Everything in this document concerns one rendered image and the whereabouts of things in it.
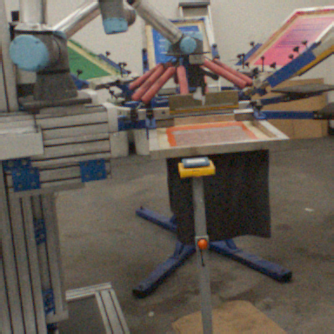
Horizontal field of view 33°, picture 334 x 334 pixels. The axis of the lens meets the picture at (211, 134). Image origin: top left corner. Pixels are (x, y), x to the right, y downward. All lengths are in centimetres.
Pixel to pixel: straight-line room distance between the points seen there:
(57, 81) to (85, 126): 18
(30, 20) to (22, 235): 85
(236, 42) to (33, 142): 538
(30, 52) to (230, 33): 535
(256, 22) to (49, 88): 532
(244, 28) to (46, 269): 517
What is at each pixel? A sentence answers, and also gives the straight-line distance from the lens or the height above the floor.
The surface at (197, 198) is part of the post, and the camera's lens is 217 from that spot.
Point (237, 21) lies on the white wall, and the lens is 709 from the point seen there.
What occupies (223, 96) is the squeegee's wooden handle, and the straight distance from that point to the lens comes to 287.
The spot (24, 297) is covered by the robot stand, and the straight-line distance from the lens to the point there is 239.
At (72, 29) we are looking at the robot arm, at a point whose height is 149.
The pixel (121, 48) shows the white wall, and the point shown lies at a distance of 700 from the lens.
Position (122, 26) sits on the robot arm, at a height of 149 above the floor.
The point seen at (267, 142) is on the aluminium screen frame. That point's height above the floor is 98.
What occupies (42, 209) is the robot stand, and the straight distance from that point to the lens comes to 234.
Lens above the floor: 147
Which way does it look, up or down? 11 degrees down
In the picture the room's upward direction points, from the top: 4 degrees counter-clockwise
